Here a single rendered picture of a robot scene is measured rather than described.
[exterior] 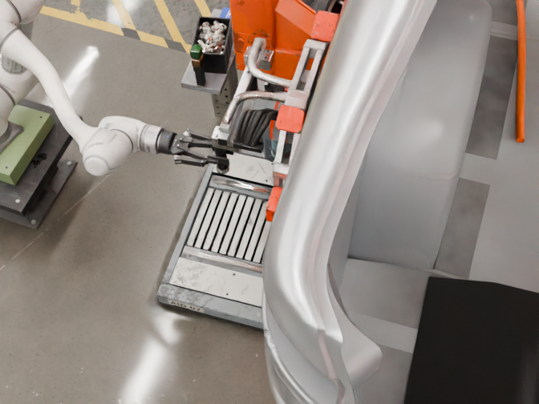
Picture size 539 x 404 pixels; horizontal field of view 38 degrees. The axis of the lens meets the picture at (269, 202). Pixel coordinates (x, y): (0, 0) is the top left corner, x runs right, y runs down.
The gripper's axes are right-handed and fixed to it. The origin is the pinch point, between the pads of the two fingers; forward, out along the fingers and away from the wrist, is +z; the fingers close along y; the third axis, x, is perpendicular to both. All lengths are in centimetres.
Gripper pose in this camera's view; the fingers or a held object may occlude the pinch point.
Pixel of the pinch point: (220, 155)
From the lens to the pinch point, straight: 247.8
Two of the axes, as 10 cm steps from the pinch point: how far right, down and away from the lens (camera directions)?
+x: -0.3, -5.2, -8.6
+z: 9.6, 2.2, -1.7
